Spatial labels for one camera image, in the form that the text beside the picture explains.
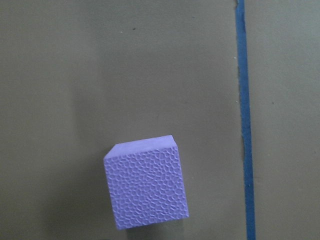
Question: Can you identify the purple foam block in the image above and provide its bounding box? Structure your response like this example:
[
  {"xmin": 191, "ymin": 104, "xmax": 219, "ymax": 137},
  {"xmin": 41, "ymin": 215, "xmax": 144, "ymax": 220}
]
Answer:
[{"xmin": 103, "ymin": 135, "xmax": 189, "ymax": 230}]

